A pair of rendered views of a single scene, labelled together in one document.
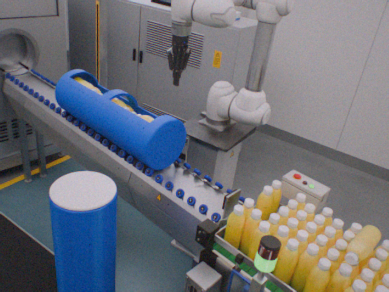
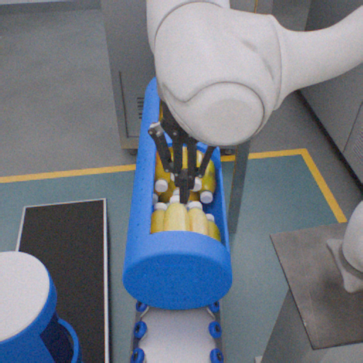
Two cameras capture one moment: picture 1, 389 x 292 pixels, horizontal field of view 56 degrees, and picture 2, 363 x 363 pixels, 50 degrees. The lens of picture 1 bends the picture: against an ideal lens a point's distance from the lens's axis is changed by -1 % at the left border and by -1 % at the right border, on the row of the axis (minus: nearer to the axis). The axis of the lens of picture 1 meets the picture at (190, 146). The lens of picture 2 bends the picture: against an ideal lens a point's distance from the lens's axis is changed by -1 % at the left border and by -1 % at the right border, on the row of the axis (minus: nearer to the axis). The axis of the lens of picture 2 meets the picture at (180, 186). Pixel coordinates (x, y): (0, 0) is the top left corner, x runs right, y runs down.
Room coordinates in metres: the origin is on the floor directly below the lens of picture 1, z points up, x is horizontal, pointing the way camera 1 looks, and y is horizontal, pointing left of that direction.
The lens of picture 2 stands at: (1.31, -0.30, 1.98)
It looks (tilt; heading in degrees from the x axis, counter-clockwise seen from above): 45 degrees down; 50
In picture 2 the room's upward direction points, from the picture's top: straight up
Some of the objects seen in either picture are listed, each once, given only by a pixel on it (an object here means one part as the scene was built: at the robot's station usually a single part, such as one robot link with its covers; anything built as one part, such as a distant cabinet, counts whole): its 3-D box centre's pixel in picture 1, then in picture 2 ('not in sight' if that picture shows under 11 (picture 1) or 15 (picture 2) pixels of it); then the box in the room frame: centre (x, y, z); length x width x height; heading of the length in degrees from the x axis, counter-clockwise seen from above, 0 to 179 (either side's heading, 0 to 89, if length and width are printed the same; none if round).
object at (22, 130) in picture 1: (24, 151); not in sight; (2.62, 1.39, 0.31); 0.06 x 0.06 x 0.63; 50
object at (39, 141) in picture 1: (40, 146); not in sight; (2.73, 1.30, 0.31); 0.06 x 0.06 x 0.63; 50
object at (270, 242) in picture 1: (265, 260); not in sight; (0.85, -0.28, 1.18); 0.06 x 0.06 x 0.16
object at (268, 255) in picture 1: (268, 248); not in sight; (0.85, -0.28, 1.23); 0.06 x 0.06 x 0.04
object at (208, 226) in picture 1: (208, 234); not in sight; (1.19, -0.12, 0.95); 0.10 x 0.07 x 0.10; 140
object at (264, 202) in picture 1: (263, 207); not in sight; (1.36, -0.37, 0.99); 0.07 x 0.07 x 0.19
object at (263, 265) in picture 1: (265, 259); not in sight; (0.85, -0.28, 1.18); 0.06 x 0.06 x 0.05
